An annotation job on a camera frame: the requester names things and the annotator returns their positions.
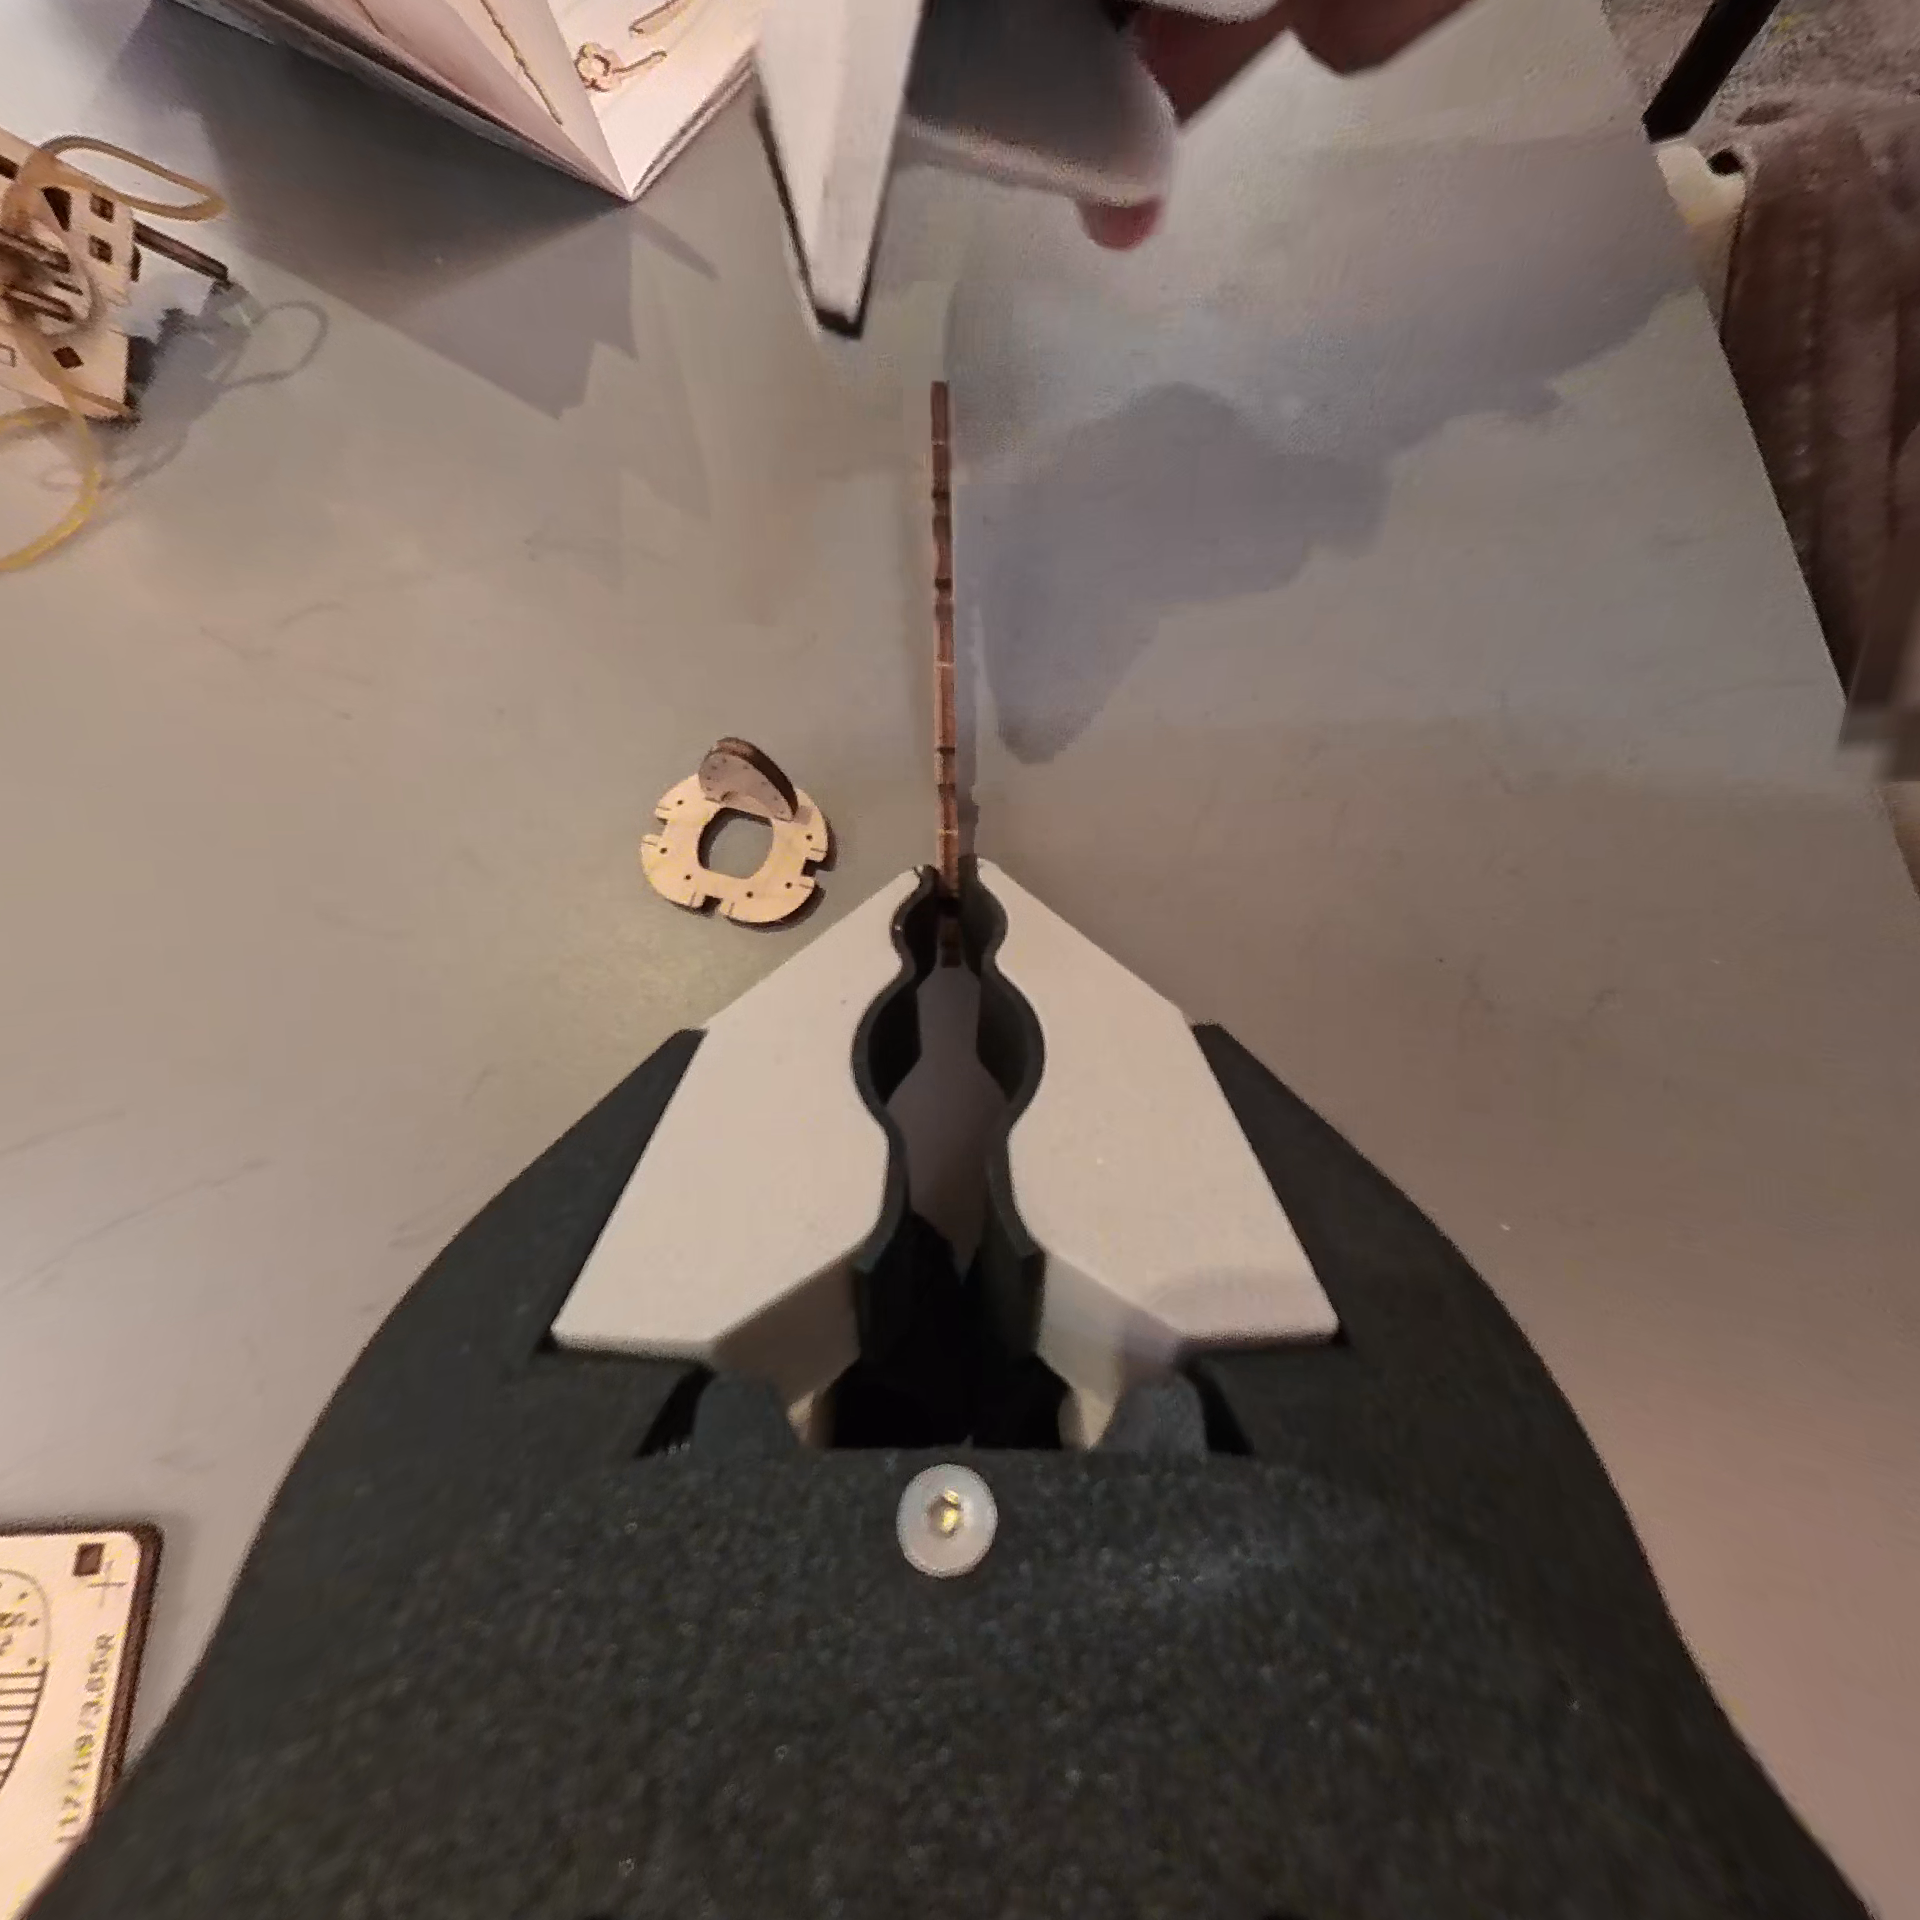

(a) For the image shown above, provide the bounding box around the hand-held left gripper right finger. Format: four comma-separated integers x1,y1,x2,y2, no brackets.
967,859,1338,1454

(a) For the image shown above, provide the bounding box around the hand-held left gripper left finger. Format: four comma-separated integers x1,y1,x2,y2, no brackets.
550,862,933,1454

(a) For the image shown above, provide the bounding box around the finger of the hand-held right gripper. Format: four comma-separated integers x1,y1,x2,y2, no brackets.
753,0,928,336

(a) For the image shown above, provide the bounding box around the wooden ring part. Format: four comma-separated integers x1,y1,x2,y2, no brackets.
640,756,836,925

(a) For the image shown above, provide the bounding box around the small oval wooden piece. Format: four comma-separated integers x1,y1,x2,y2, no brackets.
697,736,797,821

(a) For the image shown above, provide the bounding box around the thin notched wooden strip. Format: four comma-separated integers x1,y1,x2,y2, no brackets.
928,382,961,962

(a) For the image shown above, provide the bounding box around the laser-cut wooden parts sheet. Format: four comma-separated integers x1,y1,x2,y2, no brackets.
0,1522,165,1920

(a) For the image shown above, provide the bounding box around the partly built wooden model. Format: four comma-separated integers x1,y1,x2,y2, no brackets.
0,129,241,426

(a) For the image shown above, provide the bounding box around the person's right hand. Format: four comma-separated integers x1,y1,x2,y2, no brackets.
1079,0,1501,251

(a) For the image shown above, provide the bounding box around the white instruction booklet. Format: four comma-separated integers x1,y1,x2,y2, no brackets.
158,0,769,204

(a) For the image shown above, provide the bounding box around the small white plastic object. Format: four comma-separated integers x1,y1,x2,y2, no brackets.
1654,142,1750,230

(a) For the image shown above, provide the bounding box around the tan rubber band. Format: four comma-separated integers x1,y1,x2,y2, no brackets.
0,136,230,301
0,398,109,576

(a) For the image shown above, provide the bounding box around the person's brown garment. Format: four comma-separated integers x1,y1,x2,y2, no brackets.
1716,104,1920,902

